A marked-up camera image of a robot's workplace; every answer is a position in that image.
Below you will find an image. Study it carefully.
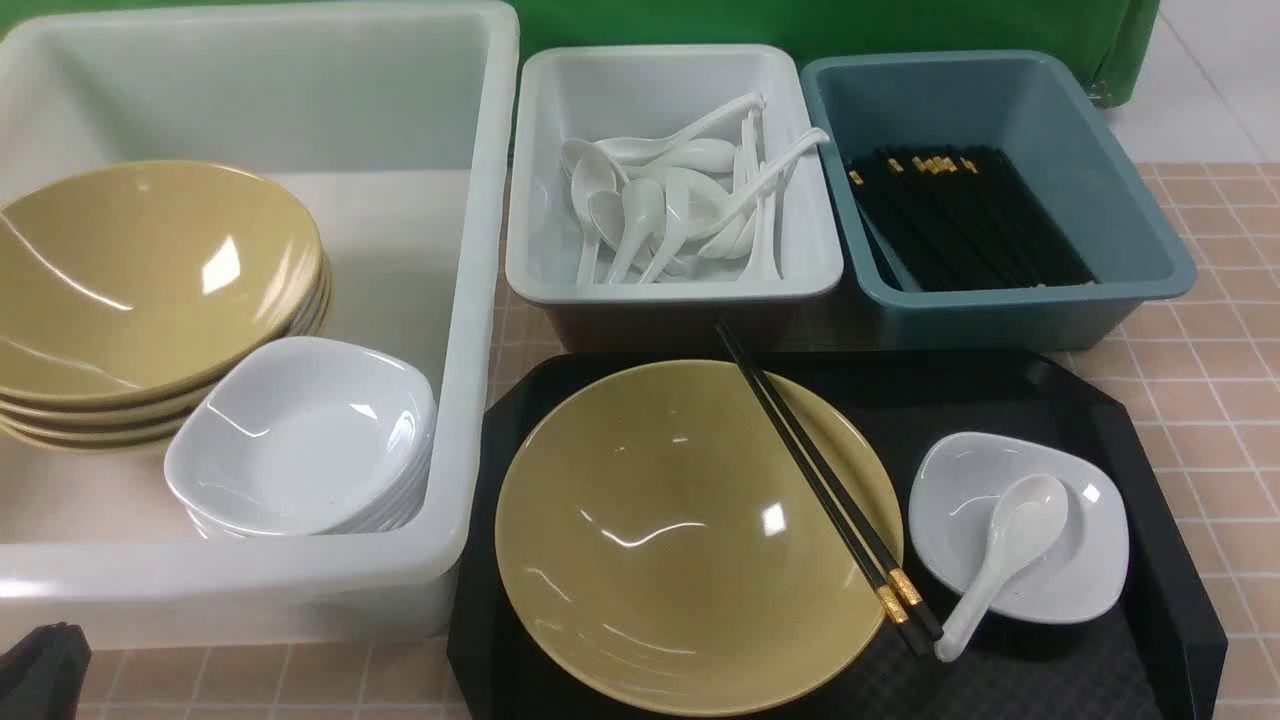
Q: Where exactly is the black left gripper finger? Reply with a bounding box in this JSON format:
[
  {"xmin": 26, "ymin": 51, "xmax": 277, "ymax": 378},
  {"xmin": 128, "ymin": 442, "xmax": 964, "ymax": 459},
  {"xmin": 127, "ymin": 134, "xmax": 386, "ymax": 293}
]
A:
[{"xmin": 1, "ymin": 623, "xmax": 92, "ymax": 719}]

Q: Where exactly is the yellow noodle bowl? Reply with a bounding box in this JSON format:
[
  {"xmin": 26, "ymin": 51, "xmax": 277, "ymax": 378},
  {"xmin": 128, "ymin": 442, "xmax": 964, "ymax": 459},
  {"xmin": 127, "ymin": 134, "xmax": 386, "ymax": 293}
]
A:
[{"xmin": 494, "ymin": 360, "xmax": 886, "ymax": 717}]

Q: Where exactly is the black chopstick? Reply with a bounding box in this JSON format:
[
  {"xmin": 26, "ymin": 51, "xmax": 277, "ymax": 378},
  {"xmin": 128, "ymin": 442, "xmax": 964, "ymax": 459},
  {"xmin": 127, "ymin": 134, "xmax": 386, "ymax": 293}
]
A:
[
  {"xmin": 722, "ymin": 322, "xmax": 945, "ymax": 643},
  {"xmin": 714, "ymin": 322, "xmax": 933, "ymax": 659}
]

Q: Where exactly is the white square dish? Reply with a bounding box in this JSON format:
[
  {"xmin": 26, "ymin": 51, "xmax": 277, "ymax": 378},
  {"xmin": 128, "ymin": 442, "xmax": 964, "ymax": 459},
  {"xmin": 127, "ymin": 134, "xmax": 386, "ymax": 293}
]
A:
[{"xmin": 908, "ymin": 430, "xmax": 1130, "ymax": 625}]

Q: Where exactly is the white ceramic spoon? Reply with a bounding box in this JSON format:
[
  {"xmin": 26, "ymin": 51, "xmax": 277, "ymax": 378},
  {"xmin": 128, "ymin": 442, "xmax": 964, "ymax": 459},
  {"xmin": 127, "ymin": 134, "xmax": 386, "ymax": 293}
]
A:
[{"xmin": 934, "ymin": 474, "xmax": 1068, "ymax": 664}]

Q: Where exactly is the bottom yellow bowl in stack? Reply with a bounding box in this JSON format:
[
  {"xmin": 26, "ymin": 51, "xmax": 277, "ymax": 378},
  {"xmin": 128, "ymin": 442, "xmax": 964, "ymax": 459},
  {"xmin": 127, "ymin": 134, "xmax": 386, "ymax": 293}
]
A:
[{"xmin": 0, "ymin": 295, "xmax": 332, "ymax": 454}]

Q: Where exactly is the yellow bowl in stack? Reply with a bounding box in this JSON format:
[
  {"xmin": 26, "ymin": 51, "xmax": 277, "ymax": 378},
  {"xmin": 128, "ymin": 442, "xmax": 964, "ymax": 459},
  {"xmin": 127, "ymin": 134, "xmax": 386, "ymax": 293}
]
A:
[
  {"xmin": 3, "ymin": 251, "xmax": 332, "ymax": 427},
  {"xmin": 0, "ymin": 275, "xmax": 332, "ymax": 438},
  {"xmin": 1, "ymin": 160, "xmax": 325, "ymax": 407},
  {"xmin": 0, "ymin": 295, "xmax": 332, "ymax": 454}
]

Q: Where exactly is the top yellow bowl in stack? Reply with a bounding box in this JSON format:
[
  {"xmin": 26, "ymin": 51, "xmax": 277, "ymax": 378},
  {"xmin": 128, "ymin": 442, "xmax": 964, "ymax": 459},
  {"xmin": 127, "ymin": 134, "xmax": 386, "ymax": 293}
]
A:
[{"xmin": 1, "ymin": 160, "xmax": 325, "ymax": 407}]

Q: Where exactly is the top white dish in stack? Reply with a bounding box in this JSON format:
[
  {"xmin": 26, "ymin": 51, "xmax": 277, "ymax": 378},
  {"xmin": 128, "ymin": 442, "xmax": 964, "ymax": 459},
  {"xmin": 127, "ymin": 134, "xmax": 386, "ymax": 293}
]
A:
[{"xmin": 163, "ymin": 336, "xmax": 436, "ymax": 539}]

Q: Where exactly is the lower white dishes stack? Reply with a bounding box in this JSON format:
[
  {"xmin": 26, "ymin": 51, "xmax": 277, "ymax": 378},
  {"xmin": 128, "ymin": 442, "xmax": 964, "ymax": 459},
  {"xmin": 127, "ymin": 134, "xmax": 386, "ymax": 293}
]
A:
[{"xmin": 163, "ymin": 424, "xmax": 430, "ymax": 538}]

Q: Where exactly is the large white plastic tub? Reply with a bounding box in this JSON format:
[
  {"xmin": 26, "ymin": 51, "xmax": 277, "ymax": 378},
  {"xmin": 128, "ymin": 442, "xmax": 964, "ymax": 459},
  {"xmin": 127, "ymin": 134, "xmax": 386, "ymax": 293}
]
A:
[{"xmin": 3, "ymin": 1, "xmax": 518, "ymax": 651}]

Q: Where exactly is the white spoon left in bin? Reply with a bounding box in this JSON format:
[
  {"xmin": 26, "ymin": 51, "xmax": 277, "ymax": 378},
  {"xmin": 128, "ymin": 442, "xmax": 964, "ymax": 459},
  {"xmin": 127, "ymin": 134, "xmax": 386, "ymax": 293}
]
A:
[{"xmin": 563, "ymin": 138, "xmax": 618, "ymax": 284}]

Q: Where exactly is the white spoon in bin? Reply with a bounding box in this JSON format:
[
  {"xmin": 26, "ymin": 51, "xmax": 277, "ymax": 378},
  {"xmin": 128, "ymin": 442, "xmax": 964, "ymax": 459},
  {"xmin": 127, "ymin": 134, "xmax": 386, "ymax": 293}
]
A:
[
  {"xmin": 607, "ymin": 177, "xmax": 666, "ymax": 283},
  {"xmin": 563, "ymin": 138, "xmax": 618, "ymax": 284}
]

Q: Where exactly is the white spoon centre in bin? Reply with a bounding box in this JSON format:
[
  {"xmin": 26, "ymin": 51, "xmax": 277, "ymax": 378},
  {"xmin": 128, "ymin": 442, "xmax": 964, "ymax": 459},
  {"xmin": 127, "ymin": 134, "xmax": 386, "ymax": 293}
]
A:
[{"xmin": 607, "ymin": 177, "xmax": 666, "ymax": 283}]

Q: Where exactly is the pile of black chopsticks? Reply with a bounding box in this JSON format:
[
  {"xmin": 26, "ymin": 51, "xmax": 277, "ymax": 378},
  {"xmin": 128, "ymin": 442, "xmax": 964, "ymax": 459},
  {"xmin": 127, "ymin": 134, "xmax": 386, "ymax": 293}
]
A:
[{"xmin": 845, "ymin": 145, "xmax": 1097, "ymax": 292}]

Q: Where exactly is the teal chopstick bin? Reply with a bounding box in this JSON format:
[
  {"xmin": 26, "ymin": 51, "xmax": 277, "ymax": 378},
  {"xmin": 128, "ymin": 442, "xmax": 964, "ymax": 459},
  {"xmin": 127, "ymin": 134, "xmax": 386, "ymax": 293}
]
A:
[{"xmin": 801, "ymin": 50, "xmax": 1196, "ymax": 352}]

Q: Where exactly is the black serving tray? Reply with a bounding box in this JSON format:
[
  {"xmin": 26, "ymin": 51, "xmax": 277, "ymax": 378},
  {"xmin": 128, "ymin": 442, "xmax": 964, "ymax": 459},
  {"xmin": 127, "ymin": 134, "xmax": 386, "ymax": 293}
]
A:
[{"xmin": 447, "ymin": 348, "xmax": 1228, "ymax": 719}]

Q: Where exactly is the green backdrop cloth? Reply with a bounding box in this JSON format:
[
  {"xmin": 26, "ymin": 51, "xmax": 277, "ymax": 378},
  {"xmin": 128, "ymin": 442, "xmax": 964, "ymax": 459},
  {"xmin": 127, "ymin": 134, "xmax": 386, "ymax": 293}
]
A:
[{"xmin": 0, "ymin": 0, "xmax": 1164, "ymax": 109}]

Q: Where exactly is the white spoon long handle right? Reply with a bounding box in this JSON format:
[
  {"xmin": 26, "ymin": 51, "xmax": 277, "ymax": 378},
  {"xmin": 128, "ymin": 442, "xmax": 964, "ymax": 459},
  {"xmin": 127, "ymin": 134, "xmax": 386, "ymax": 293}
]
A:
[{"xmin": 687, "ymin": 127, "xmax": 831, "ymax": 240}]

